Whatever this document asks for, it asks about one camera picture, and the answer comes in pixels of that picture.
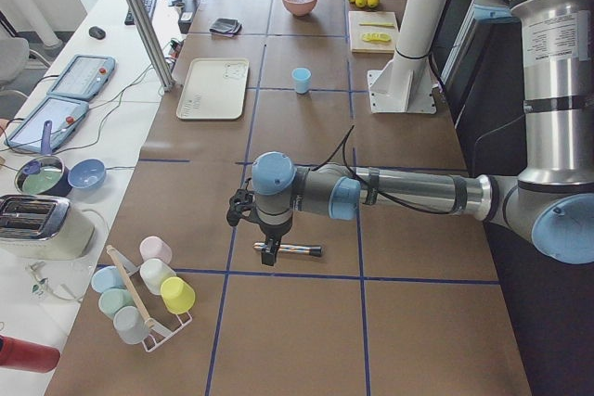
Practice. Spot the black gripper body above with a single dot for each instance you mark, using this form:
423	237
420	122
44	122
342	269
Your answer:
272	233

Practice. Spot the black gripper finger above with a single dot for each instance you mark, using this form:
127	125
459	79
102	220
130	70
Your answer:
269	251

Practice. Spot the yellow cup on rack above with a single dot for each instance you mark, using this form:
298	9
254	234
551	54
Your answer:
177	295

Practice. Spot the light blue plastic cup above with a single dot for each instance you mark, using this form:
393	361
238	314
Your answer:
301	80

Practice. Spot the pink cup on rack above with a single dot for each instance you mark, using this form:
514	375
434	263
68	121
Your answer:
153	247

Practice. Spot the white cup on rack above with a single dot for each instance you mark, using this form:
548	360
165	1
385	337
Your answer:
154	271

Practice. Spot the grey cup on rack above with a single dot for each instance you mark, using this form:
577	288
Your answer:
130	325

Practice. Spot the blue cup on rack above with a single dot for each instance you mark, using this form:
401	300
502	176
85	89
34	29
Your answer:
106	278

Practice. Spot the green cup on rack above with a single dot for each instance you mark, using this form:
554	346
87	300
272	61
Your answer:
113	299

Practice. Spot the steel muddler black head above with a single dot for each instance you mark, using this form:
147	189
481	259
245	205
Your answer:
315	251

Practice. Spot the grey folded cloth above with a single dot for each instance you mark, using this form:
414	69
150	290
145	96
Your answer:
225	25

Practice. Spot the wooden cutting board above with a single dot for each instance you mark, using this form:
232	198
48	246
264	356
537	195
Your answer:
357	45

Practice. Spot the yellow plastic knife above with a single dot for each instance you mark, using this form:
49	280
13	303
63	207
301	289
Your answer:
378	24

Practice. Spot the lemon slices row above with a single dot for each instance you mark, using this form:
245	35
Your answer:
375	37

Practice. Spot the cream bear serving tray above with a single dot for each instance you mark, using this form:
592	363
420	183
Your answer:
214	89

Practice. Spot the blue bowl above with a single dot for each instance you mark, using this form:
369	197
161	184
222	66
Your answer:
87	174

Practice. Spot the black computer mouse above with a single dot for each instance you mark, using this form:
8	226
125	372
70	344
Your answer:
96	33

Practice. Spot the blue saucepan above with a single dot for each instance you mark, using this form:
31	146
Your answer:
45	175

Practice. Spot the teach pendant far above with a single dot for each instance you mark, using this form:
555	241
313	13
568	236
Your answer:
84	77

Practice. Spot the teach pendant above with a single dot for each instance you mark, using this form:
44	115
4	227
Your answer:
84	77
65	115

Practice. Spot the teach pendant near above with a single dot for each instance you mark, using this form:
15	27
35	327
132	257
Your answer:
65	115

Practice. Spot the red bottle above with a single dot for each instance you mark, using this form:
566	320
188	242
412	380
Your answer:
28	356

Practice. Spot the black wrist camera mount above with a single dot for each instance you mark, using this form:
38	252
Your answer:
242	206

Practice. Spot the white wire cup rack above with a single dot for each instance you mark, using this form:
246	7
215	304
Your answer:
161	324

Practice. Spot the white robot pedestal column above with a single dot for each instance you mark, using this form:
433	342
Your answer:
404	85

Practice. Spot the aluminium frame post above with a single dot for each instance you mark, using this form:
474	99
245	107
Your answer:
151	44

